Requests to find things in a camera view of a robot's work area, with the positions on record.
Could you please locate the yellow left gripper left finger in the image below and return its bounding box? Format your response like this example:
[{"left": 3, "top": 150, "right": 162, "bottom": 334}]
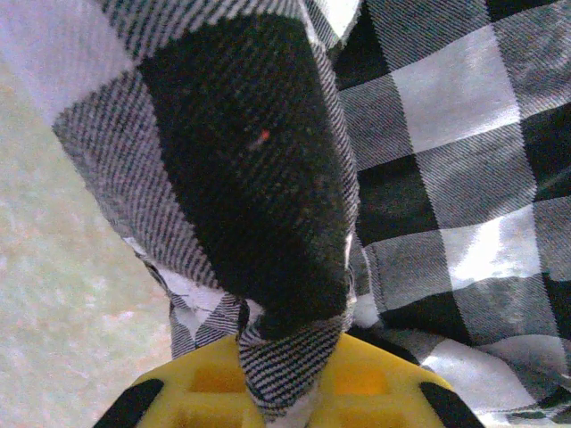
[{"left": 92, "top": 333, "right": 268, "bottom": 428}]

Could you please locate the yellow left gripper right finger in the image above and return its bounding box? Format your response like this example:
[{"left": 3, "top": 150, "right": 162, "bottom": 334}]
[{"left": 306, "top": 333, "right": 486, "bottom": 428}]

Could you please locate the black white checkered shirt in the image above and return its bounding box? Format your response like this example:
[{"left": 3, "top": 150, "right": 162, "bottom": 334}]
[{"left": 0, "top": 0, "right": 571, "bottom": 428}]

